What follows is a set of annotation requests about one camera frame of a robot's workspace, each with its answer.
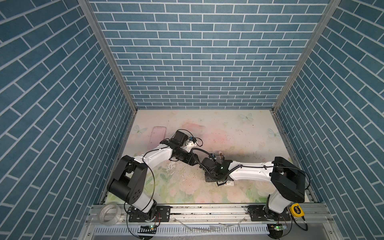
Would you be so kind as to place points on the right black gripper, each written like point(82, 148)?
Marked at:
point(207, 179)

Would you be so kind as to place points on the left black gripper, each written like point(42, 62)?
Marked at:
point(188, 160)

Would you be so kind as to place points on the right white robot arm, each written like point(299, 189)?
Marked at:
point(289, 181)

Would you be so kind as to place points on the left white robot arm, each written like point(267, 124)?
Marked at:
point(128, 179)

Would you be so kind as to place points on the pink flat case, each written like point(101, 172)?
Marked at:
point(157, 135)

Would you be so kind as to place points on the yellow tape measure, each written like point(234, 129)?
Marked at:
point(296, 211)

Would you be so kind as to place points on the clear tape roll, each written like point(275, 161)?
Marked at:
point(110, 214)

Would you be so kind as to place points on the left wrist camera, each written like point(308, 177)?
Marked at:
point(191, 142)

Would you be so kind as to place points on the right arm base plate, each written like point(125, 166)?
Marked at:
point(258, 214)

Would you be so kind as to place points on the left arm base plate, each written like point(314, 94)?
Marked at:
point(162, 213)

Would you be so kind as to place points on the aluminium front rail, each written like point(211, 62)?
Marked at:
point(215, 222)

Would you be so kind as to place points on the aluminium corner post left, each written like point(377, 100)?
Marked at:
point(92, 20)

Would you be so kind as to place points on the aluminium corner post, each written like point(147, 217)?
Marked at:
point(318, 30)
point(92, 20)

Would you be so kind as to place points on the aluminium corner post right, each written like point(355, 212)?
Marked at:
point(318, 30)

